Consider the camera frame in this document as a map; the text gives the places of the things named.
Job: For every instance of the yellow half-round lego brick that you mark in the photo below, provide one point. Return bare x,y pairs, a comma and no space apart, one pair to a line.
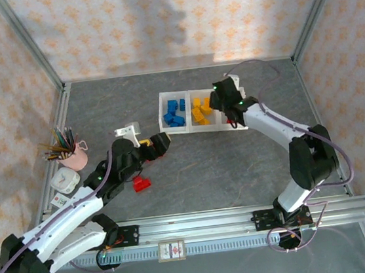
204,110

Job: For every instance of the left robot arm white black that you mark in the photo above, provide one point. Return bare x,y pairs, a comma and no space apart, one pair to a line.
63,219

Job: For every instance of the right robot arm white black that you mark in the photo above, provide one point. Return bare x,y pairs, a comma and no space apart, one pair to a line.
273,123

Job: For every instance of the white plastic bin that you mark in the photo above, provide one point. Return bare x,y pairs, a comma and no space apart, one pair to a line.
162,102
242,126
215,119

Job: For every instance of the pink cup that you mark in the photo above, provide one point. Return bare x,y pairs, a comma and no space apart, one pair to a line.
73,160

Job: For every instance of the brown pencil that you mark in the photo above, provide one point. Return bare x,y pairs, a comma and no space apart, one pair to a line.
75,140

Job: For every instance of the dark pencil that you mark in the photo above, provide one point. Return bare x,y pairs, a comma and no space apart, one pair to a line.
69,136
54,156

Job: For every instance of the white square clock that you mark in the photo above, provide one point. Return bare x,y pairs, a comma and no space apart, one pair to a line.
65,180

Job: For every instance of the green pencil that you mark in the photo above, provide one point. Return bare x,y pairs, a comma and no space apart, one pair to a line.
60,137

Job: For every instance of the tan pencil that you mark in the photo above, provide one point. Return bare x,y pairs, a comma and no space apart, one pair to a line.
50,147

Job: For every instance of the small white card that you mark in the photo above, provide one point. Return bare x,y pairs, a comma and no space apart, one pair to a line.
59,200

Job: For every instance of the framed label plate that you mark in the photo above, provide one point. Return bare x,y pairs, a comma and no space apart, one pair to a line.
171,250

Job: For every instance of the black round base housing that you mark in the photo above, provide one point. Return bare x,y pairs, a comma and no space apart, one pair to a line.
111,265
290,245

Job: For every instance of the aluminium frame crossbar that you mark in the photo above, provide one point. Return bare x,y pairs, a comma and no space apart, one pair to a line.
178,68

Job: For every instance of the aluminium frame side rail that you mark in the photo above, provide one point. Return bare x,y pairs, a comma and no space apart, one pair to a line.
310,95
59,124

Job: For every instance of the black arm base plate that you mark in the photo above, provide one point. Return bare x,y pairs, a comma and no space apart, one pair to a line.
263,219
129,236

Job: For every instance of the aluminium mounting rail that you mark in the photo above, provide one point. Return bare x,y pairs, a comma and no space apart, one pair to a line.
196,227

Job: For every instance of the aluminium frame post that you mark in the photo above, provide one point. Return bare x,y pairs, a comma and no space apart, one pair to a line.
318,5
27,39

